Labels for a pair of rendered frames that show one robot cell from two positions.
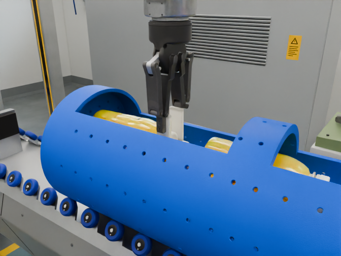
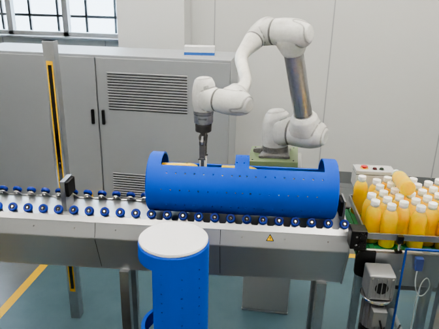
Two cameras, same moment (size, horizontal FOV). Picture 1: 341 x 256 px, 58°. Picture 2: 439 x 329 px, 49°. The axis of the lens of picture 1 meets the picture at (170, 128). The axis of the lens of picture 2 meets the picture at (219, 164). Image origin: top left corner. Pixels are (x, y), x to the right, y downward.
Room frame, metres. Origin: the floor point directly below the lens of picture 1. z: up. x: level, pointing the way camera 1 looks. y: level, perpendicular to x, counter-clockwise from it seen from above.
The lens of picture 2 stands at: (-1.32, 0.98, 1.99)
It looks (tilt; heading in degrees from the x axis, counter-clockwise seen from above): 21 degrees down; 330
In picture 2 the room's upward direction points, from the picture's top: 1 degrees clockwise
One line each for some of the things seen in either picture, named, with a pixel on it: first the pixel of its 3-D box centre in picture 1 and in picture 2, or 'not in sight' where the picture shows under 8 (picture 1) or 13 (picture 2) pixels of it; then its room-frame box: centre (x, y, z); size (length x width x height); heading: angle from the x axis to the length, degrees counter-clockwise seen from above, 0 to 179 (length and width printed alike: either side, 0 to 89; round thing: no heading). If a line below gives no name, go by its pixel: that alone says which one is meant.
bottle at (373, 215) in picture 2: not in sight; (372, 222); (0.03, -0.59, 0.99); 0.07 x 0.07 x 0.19
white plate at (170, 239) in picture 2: not in sight; (173, 238); (0.24, 0.30, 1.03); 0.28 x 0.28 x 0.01
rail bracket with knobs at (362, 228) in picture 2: not in sight; (357, 237); (0.01, -0.48, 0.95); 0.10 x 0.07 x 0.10; 146
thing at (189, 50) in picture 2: not in sight; (199, 50); (2.17, -0.80, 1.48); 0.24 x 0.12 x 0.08; 60
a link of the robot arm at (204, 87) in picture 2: not in sight; (206, 94); (0.55, 0.00, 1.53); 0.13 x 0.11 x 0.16; 27
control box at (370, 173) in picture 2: not in sight; (372, 176); (0.33, -0.89, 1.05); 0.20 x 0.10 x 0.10; 56
